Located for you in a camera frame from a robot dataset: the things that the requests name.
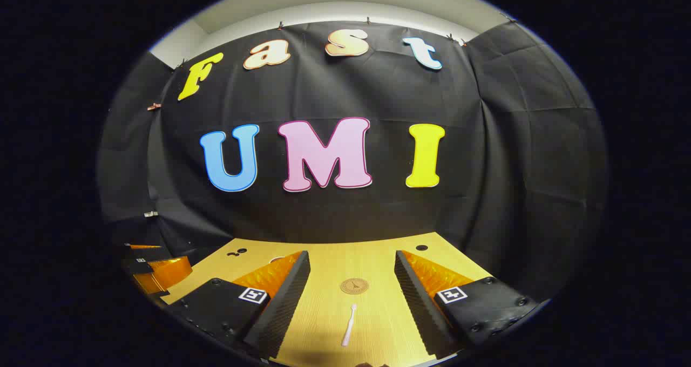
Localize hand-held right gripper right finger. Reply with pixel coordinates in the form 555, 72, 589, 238
394, 250, 539, 357

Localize round wooden coaster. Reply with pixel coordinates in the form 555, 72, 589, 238
340, 278, 370, 295

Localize black backdrop cloth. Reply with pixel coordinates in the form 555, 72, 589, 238
97, 21, 608, 303

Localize pink toothbrush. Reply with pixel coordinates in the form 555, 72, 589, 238
341, 303, 358, 347

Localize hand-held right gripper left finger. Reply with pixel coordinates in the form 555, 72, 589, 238
161, 250, 312, 360

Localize wooden desktop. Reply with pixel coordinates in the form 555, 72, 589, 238
161, 232, 494, 367

